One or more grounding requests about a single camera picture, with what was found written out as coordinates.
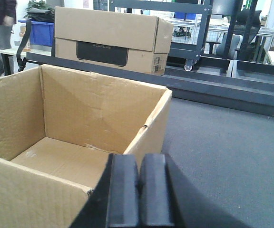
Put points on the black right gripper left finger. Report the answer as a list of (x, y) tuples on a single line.
[(114, 201)]

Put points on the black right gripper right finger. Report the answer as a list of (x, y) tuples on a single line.
[(169, 200)]

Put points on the brown cardboard carton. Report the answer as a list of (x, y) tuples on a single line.
[(57, 128)]

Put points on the grey conveyor belt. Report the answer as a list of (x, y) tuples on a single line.
[(228, 155)]

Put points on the large closed cardboard box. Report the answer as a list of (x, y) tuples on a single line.
[(120, 40)]

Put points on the blue bin on table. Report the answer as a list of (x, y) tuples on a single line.
[(42, 33)]

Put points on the black conveyor side frame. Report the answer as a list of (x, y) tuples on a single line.
[(235, 84)]

